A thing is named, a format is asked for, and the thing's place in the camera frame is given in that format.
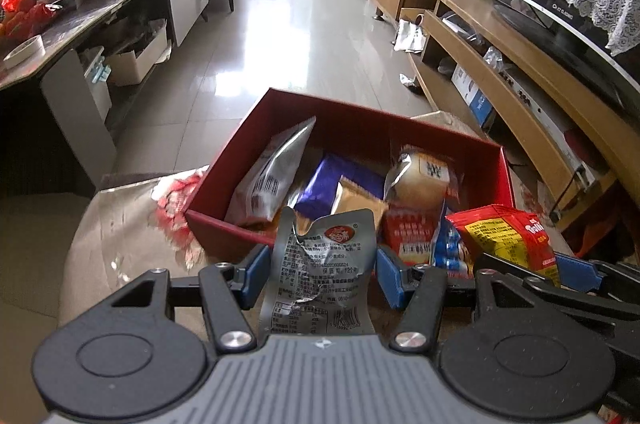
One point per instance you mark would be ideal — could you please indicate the white storage box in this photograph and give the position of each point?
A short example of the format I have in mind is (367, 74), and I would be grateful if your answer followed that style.
(137, 59)

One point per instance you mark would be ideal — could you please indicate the long white flat box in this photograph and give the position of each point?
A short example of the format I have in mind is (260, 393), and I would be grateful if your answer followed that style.
(545, 119)

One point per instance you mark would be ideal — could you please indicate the purple snack packet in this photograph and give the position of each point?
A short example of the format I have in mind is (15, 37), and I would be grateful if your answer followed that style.
(325, 186)

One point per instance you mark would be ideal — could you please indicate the tan snack packet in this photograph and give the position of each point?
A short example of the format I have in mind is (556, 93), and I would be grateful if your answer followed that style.
(357, 204)

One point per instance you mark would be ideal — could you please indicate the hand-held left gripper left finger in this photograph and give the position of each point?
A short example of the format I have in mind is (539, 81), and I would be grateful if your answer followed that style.
(255, 275)

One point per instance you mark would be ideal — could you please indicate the dark long coffee table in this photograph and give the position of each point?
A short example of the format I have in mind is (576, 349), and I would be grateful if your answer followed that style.
(100, 19)

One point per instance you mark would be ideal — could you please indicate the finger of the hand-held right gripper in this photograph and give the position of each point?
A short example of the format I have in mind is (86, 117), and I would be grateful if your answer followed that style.
(515, 276)
(580, 270)

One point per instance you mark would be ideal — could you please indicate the silver bag on floor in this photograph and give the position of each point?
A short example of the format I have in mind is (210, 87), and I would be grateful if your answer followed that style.
(410, 35)

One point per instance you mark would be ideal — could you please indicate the orange plastic bag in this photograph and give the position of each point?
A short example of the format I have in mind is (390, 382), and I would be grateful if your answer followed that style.
(592, 234)

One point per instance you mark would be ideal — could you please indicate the blue snack packet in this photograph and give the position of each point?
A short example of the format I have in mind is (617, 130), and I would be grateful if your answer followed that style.
(450, 254)

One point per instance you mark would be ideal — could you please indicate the bun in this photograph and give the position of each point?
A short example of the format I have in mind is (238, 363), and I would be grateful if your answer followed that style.
(420, 189)

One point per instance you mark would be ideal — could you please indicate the wooden television stand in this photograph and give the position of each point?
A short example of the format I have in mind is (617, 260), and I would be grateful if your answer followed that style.
(525, 69)

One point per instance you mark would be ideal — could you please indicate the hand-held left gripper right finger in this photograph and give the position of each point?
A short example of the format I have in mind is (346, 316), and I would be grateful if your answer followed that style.
(390, 279)

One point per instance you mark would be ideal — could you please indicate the blue and white box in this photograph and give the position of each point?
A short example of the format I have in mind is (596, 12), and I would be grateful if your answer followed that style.
(472, 97)

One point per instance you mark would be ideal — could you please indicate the red and green snack packet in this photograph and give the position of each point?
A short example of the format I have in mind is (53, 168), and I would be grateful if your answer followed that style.
(410, 234)

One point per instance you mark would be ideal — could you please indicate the yellow and red snack packet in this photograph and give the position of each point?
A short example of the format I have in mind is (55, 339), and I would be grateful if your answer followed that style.
(500, 234)

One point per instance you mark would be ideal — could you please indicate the red cardboard box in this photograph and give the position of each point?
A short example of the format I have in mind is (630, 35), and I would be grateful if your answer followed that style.
(350, 124)

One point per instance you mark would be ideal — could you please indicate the black television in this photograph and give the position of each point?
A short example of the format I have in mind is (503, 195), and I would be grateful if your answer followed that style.
(575, 39)

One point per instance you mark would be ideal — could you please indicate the small silver snack packet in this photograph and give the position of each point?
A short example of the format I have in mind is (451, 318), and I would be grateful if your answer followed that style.
(320, 274)

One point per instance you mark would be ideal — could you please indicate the long clear green-white packet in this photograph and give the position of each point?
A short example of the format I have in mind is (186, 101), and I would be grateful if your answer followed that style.
(270, 179)

